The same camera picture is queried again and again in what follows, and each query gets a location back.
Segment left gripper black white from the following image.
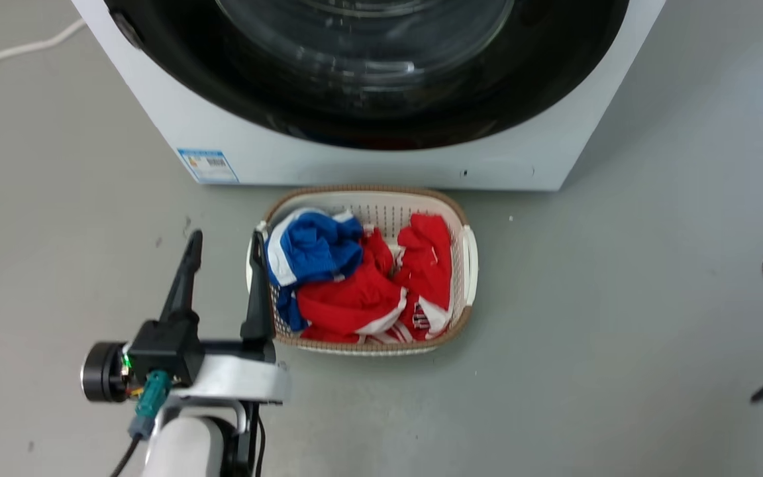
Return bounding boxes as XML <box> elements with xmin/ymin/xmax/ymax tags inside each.
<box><xmin>80</xmin><ymin>229</ymin><xmax>291</xmax><ymax>405</ymax></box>

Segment white washing machine body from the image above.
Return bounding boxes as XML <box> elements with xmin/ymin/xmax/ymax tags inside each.
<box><xmin>72</xmin><ymin>0</ymin><xmax>667</xmax><ymax>192</ymax></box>

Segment black round washing machine door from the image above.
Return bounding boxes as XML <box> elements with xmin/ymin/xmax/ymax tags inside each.
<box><xmin>103</xmin><ymin>0</ymin><xmax>631</xmax><ymax>151</ymax></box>

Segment blue and white garment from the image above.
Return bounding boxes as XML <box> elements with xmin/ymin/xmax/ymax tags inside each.
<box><xmin>266</xmin><ymin>208</ymin><xmax>364</xmax><ymax>333</ymax></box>

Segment blue energy label sticker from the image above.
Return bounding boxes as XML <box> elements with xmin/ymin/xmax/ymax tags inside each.
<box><xmin>177</xmin><ymin>148</ymin><xmax>240</xmax><ymax>184</ymax></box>

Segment red garment white stripes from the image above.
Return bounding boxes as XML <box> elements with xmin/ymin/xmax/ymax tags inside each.
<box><xmin>296</xmin><ymin>228</ymin><xmax>410</xmax><ymax>344</ymax></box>

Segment beige plastic laundry basket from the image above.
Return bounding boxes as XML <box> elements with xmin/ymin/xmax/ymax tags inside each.
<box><xmin>246</xmin><ymin>185</ymin><xmax>479</xmax><ymax>356</ymax></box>

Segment red garment with crest print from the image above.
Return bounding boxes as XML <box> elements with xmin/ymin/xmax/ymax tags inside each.
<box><xmin>391</xmin><ymin>213</ymin><xmax>454</xmax><ymax>343</ymax></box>

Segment black cable teal connector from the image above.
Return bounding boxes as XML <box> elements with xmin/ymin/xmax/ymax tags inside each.
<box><xmin>110</xmin><ymin>370</ymin><xmax>172</xmax><ymax>477</ymax></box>

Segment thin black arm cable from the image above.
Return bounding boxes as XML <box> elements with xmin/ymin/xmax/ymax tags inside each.
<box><xmin>248</xmin><ymin>403</ymin><xmax>267</xmax><ymax>477</ymax></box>

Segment white floor cable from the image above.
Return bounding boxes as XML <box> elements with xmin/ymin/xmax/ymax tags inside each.
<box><xmin>0</xmin><ymin>18</ymin><xmax>87</xmax><ymax>79</ymax></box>

